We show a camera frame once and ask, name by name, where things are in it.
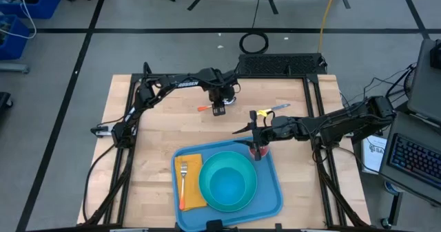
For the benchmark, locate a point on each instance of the black box device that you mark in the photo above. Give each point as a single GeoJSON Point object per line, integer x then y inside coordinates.
{"type": "Point", "coordinates": [435, 54]}

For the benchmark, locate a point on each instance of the black chair base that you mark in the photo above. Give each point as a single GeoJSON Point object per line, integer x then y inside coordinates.
{"type": "Point", "coordinates": [4, 101]}

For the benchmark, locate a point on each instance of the white printed paper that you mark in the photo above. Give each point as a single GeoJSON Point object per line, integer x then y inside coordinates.
{"type": "Point", "coordinates": [373, 156]}

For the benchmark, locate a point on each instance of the blue plastic tray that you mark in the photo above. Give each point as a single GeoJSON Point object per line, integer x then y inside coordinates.
{"type": "Point", "coordinates": [268, 190]}

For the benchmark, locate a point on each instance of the blue bowl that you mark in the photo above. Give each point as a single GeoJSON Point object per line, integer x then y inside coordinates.
{"type": "Point", "coordinates": [227, 187]}

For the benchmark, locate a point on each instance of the black metal table frame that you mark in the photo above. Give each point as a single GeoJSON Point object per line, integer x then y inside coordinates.
{"type": "Point", "coordinates": [275, 76]}

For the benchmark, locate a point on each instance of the grey bin stand foot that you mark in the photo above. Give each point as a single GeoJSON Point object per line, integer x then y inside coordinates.
{"type": "Point", "coordinates": [13, 67]}

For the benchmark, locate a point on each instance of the pink plastic cup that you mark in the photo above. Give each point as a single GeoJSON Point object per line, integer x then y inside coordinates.
{"type": "Point", "coordinates": [263, 151]}

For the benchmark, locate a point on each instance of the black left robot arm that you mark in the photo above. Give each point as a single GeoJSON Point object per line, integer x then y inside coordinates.
{"type": "Point", "coordinates": [186, 84]}

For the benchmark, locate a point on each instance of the yellow cloth napkin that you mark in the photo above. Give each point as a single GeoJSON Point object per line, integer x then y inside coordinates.
{"type": "Point", "coordinates": [193, 190]}

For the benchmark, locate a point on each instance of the teal plate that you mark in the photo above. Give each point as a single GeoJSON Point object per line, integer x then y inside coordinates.
{"type": "Point", "coordinates": [224, 158]}

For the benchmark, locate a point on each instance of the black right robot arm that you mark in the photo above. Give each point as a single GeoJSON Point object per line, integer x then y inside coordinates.
{"type": "Point", "coordinates": [344, 122]}

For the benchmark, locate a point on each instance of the blue plastic bin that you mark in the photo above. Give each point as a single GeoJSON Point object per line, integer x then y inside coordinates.
{"type": "Point", "coordinates": [15, 46]}
{"type": "Point", "coordinates": [48, 5]}

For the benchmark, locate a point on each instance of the black table-level camera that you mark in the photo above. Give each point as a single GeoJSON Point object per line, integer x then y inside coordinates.
{"type": "Point", "coordinates": [215, 226]}

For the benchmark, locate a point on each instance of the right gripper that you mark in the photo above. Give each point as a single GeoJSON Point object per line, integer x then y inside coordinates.
{"type": "Point", "coordinates": [279, 128]}

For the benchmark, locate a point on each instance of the black desk leg caster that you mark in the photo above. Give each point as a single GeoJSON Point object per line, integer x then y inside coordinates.
{"type": "Point", "coordinates": [395, 208]}

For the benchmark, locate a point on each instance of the black perforated computer case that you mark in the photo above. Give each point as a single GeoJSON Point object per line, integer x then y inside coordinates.
{"type": "Point", "coordinates": [275, 64]}

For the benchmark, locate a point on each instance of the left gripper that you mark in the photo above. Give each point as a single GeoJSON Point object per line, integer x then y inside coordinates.
{"type": "Point", "coordinates": [220, 94]}

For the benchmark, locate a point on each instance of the grey laptop lid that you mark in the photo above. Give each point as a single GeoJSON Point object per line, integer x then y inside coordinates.
{"type": "Point", "coordinates": [425, 87]}

